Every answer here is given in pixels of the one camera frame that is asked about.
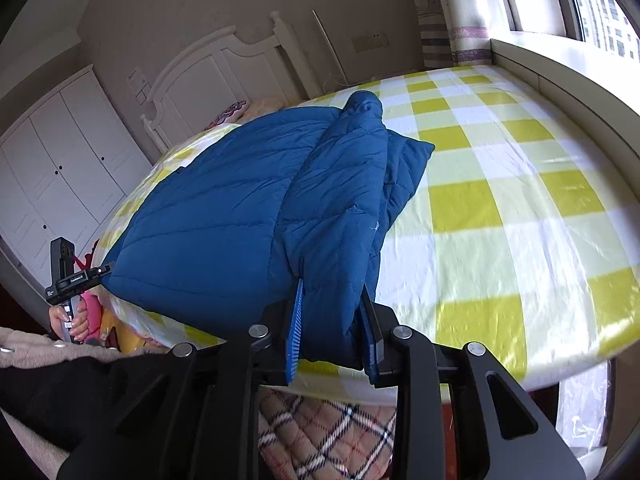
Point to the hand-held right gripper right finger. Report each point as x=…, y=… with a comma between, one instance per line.
x=372, y=360

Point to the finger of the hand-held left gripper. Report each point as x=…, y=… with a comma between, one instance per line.
x=106, y=271

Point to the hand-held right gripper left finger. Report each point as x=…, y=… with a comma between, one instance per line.
x=295, y=330

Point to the blue puffer jacket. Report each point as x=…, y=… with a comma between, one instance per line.
x=225, y=220

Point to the person's left hand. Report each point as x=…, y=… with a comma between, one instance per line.
x=80, y=320

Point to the pink plastic item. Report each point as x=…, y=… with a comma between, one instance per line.
x=94, y=315

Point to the person's beige fleece coat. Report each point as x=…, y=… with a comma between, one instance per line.
x=30, y=342

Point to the person's plaid pants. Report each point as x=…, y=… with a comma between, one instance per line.
x=325, y=435

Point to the white wardrobe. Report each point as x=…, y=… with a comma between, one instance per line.
x=60, y=160

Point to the person's black garment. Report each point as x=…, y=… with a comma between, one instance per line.
x=75, y=400

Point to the bed with yellow checked sheet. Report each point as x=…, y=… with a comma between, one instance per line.
x=500, y=210

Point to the colourful patterned pillow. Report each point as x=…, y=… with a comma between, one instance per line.
x=227, y=112

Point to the white bed headboard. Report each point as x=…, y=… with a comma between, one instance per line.
x=200, y=80

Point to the pale pink pillow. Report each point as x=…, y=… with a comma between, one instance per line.
x=265, y=107

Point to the white window sill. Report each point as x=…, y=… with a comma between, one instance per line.
x=575, y=90

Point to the printed cream curtain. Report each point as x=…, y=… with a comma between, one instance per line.
x=465, y=5

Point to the window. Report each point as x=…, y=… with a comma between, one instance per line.
x=600, y=5

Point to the white paper wall notice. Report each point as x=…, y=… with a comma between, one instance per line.
x=137, y=85

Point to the wall socket panel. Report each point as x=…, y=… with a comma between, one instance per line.
x=369, y=42

